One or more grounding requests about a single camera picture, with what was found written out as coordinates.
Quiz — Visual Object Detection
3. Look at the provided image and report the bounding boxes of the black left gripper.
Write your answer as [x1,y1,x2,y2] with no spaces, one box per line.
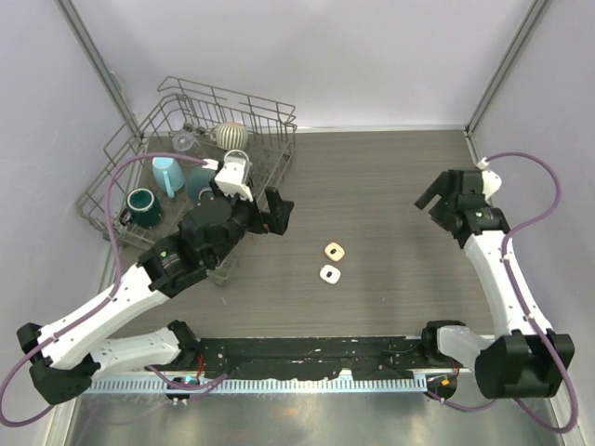
[209,177,293,267]

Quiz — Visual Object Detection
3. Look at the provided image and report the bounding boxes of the beige earbud charging case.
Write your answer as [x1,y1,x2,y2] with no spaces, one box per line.
[324,243,345,262]

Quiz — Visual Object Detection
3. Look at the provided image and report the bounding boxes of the white earbud charging case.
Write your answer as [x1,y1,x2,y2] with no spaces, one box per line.
[319,265,341,285]

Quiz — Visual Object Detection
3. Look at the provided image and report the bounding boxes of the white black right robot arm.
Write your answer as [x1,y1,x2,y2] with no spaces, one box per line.
[415,168,575,400]

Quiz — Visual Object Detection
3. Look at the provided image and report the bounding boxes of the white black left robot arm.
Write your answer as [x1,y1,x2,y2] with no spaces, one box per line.
[17,187,295,405]

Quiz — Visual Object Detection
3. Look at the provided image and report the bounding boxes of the striped beige mug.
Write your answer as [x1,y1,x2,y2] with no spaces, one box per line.
[208,122,249,151]

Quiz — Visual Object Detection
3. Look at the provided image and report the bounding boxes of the teal ceramic plate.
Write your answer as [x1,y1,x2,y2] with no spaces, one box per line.
[185,165,216,203]

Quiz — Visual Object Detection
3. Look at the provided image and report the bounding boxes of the clear drinking glass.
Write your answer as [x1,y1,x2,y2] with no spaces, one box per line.
[171,130,203,163]

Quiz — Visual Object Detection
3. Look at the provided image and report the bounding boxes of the light blue mug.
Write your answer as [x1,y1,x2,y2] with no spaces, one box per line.
[152,157,185,199]

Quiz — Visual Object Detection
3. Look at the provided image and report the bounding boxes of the dark green mug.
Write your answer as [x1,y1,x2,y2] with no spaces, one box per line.
[118,188,163,229]

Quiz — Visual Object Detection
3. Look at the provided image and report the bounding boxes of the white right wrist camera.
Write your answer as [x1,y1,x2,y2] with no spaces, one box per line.
[476,157,502,201]

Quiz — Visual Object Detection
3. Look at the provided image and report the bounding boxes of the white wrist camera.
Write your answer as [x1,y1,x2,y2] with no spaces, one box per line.
[204,150,254,202]
[476,157,502,201]

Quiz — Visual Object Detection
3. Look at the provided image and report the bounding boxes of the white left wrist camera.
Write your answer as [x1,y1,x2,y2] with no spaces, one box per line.
[204,150,254,202]

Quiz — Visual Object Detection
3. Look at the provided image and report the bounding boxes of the grey wire dish rack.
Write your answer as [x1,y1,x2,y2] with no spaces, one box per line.
[76,76,298,285]

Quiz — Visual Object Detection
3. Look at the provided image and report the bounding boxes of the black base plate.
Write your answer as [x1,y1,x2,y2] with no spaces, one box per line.
[143,334,478,380]

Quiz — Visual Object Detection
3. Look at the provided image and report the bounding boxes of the white cable duct strip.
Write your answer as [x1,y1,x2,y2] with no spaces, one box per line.
[86,374,427,395]

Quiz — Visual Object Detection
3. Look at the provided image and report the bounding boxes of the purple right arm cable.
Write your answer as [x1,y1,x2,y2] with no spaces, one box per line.
[483,151,580,434]

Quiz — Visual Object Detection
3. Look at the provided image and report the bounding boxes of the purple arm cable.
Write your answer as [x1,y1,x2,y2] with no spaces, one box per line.
[0,153,210,426]
[483,151,580,434]

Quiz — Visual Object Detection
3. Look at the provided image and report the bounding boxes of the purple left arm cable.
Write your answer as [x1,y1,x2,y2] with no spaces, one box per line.
[0,153,210,426]

